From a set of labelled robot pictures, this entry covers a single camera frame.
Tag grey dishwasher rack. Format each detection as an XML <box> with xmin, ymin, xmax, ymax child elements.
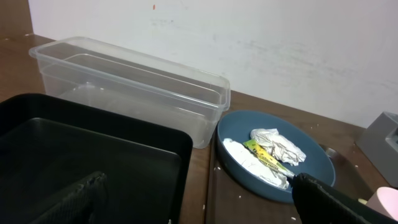
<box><xmin>356</xmin><ymin>111</ymin><xmax>398</xmax><ymax>188</ymax></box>

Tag dark blue plate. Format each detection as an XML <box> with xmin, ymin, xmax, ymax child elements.
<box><xmin>216</xmin><ymin>110</ymin><xmax>336</xmax><ymax>203</ymax></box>

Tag pink plastic cup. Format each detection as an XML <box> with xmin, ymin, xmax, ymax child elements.
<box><xmin>366</xmin><ymin>187</ymin><xmax>398</xmax><ymax>221</ymax></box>

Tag clear plastic bin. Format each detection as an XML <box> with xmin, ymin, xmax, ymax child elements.
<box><xmin>29</xmin><ymin>37</ymin><xmax>231</xmax><ymax>149</ymax></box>

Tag yellow green snack wrapper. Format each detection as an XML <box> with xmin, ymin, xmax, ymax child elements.
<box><xmin>243</xmin><ymin>139</ymin><xmax>295</xmax><ymax>179</ymax></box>

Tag white tissue long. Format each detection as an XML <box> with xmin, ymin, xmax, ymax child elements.
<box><xmin>223</xmin><ymin>138</ymin><xmax>289</xmax><ymax>190</ymax></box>

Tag crumpled white tissue ball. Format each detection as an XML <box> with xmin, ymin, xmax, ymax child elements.
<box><xmin>250</xmin><ymin>128</ymin><xmax>307</xmax><ymax>166</ymax></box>

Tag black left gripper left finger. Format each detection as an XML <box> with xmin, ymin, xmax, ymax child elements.
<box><xmin>30</xmin><ymin>171</ymin><xmax>108</xmax><ymax>224</ymax></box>

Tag yellow plastic spoon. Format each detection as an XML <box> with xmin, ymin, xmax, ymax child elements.
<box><xmin>358</xmin><ymin>198</ymin><xmax>368</xmax><ymax>205</ymax></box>

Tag brown serving tray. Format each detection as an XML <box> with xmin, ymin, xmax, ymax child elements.
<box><xmin>205</xmin><ymin>138</ymin><xmax>373</xmax><ymax>224</ymax></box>

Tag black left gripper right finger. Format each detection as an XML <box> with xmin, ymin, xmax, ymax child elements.
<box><xmin>290</xmin><ymin>173</ymin><xmax>397</xmax><ymax>224</ymax></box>

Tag black plastic tray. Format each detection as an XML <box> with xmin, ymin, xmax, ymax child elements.
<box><xmin>1</xmin><ymin>93</ymin><xmax>193</xmax><ymax>223</ymax></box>

